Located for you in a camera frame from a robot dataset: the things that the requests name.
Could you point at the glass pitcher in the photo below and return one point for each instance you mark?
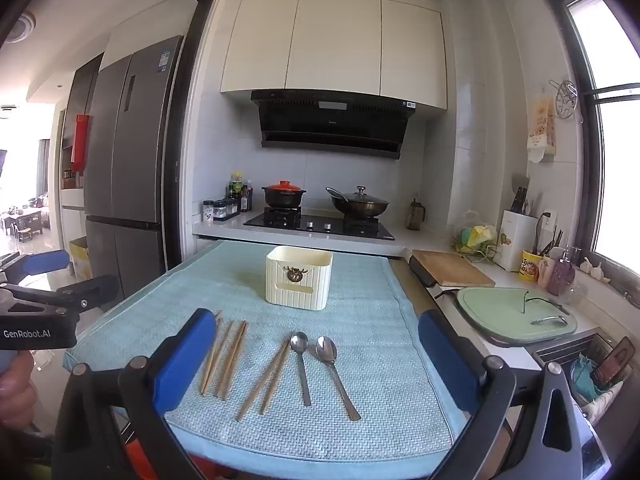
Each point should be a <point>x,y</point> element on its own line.
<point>415,216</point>

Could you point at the black clay pot red lid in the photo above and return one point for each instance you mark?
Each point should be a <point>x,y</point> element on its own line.
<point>284,196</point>

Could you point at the white wall cabinet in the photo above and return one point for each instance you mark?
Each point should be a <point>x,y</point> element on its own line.
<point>335,45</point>

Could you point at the black lid seasoning jar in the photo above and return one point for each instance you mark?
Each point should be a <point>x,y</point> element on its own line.
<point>208,212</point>

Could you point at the garlic bulbs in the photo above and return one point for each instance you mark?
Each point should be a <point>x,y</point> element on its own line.
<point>596,270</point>

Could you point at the black gas stove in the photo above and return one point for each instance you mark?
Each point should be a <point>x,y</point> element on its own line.
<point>325,225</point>

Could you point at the white knife block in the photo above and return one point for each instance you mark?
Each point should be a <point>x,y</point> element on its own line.
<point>515,242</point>

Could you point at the black wok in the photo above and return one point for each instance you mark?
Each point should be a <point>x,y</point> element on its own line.
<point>357,208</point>

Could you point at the yellow printed cup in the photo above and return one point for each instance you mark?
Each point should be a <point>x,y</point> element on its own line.
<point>529,267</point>

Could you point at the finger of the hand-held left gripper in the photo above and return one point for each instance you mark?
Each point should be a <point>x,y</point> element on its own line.
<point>95,290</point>
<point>45,262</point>

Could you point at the yellow cardboard box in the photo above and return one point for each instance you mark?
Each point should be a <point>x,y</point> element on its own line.
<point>80,260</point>

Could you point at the person's left hand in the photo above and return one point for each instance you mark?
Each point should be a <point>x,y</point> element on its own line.
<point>15,390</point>

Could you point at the wooden cutting board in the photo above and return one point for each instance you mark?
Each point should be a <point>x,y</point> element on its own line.
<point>452,267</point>

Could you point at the pink cup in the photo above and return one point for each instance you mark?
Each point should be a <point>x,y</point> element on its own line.
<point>545,272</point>

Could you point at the purple soap dispenser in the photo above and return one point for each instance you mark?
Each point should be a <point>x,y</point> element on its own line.
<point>561,275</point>

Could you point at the black range hood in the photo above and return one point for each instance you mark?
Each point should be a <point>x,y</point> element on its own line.
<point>330,125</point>

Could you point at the green cutting board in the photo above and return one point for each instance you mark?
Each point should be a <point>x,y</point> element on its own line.
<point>500,312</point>

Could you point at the cream ribbed utensil holder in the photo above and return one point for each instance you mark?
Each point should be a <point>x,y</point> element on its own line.
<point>310,291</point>

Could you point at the black door frame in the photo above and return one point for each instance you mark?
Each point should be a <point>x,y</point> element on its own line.
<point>192,110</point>

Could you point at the grey refrigerator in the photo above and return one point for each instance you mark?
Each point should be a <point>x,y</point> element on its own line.
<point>140,160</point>

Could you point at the printed hanging bag holder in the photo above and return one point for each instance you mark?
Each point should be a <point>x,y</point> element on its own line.
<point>541,127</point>

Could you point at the glass wok lid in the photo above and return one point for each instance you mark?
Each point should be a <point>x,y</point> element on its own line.
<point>361,197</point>

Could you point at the metal steamer rack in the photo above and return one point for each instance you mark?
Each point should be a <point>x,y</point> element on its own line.
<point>566,100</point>

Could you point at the teal cloth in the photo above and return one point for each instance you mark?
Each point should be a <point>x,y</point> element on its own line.
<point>582,377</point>

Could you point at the yellow green plastic bags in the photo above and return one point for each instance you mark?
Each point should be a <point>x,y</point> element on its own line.
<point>475,237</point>

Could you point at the black sink basket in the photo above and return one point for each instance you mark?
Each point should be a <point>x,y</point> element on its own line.
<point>560,355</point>

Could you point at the light blue woven mat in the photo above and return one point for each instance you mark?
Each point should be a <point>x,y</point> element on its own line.
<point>375,310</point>

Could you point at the metal spoon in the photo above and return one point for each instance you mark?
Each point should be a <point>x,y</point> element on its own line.
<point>299,342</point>
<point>326,349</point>

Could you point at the white wall socket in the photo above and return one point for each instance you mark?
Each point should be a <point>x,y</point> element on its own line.
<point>549,217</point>

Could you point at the dark tall cabinet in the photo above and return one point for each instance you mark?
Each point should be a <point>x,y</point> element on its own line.
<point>80,95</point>

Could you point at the black framed window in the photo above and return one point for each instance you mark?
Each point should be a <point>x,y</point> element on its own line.
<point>590,170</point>

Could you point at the red hanging bag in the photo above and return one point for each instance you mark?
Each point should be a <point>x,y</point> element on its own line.
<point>81,142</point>

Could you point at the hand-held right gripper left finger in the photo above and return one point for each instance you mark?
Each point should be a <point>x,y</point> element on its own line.
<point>185,360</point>

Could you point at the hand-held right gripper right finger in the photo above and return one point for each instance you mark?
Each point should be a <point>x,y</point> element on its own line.
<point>445,360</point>

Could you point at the dark sauce bottle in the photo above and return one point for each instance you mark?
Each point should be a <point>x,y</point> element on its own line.
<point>245,199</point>

